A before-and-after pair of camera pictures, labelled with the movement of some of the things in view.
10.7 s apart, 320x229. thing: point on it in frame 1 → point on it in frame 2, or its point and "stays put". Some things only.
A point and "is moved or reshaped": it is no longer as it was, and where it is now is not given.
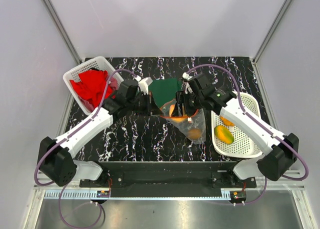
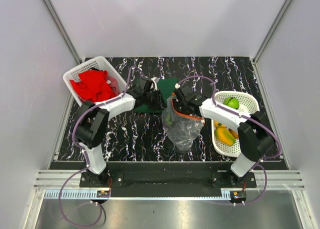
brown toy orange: (194, 133) → (234, 134)
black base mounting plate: (168, 179) stays put
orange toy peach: (177, 119) → (217, 124)
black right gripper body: (191, 102) stays put
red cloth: (92, 86) stays put
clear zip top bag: (193, 126) is moved or reshaped
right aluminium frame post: (288, 1) stays put
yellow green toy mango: (224, 134) stays put
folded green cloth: (165, 90) stays put
